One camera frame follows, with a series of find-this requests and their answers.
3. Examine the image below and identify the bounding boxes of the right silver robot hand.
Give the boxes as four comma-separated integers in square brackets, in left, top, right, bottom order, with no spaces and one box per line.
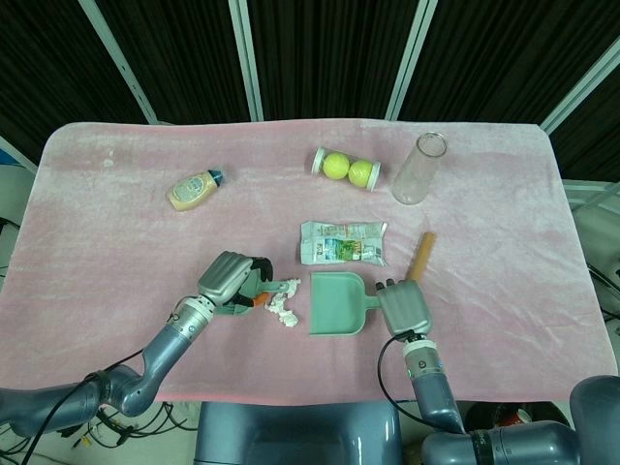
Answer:
[374,278,433,337]

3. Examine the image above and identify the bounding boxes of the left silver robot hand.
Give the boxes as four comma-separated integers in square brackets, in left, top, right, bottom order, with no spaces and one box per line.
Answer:
[196,250,275,319]

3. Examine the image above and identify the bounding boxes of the small green hand broom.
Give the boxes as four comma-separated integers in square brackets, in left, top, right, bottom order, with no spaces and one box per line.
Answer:
[212,279,297,319]

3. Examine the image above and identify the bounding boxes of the white paper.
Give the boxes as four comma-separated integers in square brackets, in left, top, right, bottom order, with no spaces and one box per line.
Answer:
[263,277,302,331]

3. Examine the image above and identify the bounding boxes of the green plastic dustpan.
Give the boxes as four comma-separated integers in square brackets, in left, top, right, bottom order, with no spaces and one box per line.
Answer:
[307,271,384,338]

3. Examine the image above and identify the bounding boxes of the green white snack packet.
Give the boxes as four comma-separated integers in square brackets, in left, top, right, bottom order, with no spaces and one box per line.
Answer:
[299,220,389,267]

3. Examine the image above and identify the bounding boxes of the wooden stick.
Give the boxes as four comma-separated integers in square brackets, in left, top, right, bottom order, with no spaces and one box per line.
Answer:
[405,232,437,282]

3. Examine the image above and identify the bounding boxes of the beige sauce squeeze bottle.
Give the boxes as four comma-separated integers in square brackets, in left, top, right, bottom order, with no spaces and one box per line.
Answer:
[166,167,227,212]

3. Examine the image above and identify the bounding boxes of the pink velvet tablecloth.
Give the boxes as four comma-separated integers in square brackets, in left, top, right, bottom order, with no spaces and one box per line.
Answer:
[0,119,614,404]

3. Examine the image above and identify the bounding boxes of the clear textured glass vase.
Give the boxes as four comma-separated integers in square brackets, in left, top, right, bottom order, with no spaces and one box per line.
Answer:
[391,132,448,206]

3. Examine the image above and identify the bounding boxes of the yellow ball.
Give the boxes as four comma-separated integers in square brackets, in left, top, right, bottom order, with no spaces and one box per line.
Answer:
[323,151,351,180]
[348,159,375,188]

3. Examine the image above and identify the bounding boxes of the clear plastic ball tube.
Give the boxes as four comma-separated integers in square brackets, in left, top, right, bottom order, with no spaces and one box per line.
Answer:
[311,146,382,193]

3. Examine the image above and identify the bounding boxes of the red white cup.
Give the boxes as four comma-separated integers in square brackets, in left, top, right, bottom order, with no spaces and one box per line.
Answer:
[491,404,532,428]

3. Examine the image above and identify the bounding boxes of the grey-blue robot torso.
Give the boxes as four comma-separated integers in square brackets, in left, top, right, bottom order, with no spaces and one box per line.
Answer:
[193,400,403,465]

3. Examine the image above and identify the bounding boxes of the grey equipment stand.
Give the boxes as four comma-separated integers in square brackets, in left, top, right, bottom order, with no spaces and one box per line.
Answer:
[561,177,620,340]

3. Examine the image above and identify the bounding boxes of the white equipment housing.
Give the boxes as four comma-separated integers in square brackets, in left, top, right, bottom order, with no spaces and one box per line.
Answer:
[0,162,36,229]

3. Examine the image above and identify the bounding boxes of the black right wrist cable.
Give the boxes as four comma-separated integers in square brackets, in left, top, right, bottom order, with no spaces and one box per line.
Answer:
[377,332,425,423]

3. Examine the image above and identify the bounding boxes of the black floor cable bundle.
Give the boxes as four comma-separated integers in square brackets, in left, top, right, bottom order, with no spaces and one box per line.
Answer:
[57,401,201,452]

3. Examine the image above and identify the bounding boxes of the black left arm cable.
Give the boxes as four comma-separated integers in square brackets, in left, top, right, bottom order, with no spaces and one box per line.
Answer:
[18,352,146,465]

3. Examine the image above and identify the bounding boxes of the white partition post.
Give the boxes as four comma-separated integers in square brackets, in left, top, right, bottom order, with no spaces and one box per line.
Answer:
[541,36,620,135]
[228,0,265,122]
[77,0,160,123]
[386,0,441,121]

